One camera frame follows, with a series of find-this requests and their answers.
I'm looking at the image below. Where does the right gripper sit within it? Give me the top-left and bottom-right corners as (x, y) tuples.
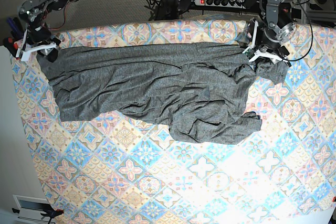
(16, 29), (61, 62)

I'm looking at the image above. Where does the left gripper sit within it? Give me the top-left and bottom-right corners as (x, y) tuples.
(242, 19), (291, 67)

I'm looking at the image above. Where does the grey t-shirt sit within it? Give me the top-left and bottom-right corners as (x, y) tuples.
(37, 42), (288, 145)

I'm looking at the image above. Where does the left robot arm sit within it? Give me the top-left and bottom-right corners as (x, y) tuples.
(243, 0), (296, 67)

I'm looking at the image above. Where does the red black clamp upper left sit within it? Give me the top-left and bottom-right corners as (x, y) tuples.
(3, 37), (21, 59)

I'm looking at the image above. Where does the white floor vent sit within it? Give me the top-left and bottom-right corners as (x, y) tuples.
(12, 195), (52, 223)

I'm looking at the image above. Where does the black clamp lower left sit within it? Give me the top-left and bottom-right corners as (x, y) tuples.
(12, 208), (64, 222)

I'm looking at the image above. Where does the blue handled clamp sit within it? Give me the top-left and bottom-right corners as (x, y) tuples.
(6, 17), (24, 40)

